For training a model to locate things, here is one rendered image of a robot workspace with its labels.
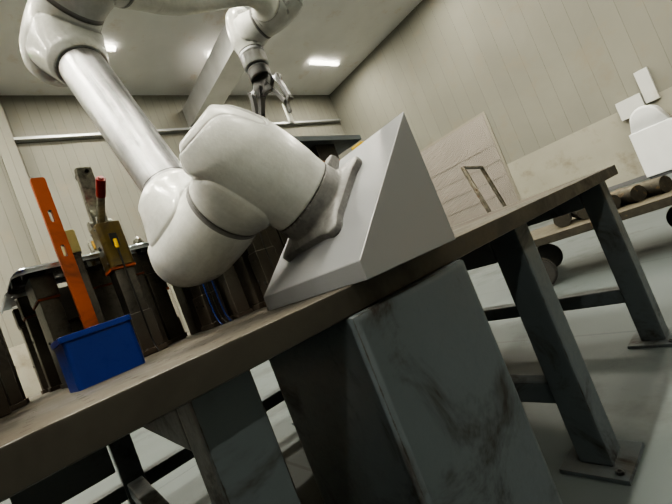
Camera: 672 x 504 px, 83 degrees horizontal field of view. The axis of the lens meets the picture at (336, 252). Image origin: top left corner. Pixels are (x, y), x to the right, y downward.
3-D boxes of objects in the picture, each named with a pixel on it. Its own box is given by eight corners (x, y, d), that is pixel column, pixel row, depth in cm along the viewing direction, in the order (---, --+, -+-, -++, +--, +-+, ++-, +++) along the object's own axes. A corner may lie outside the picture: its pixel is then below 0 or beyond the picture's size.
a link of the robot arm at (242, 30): (230, 57, 128) (258, 33, 122) (213, 15, 129) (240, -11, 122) (250, 66, 138) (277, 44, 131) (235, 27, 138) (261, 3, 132)
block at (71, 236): (120, 366, 97) (71, 232, 98) (124, 364, 94) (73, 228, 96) (105, 372, 94) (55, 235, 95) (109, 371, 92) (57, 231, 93)
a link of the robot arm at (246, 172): (327, 186, 61) (203, 97, 52) (265, 255, 70) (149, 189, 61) (326, 147, 74) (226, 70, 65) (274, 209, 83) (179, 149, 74)
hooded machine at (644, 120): (699, 161, 752) (670, 94, 757) (695, 165, 713) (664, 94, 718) (653, 176, 808) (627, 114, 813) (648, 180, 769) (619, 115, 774)
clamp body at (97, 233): (161, 350, 102) (114, 228, 103) (174, 346, 95) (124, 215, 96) (135, 361, 97) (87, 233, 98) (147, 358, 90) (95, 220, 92)
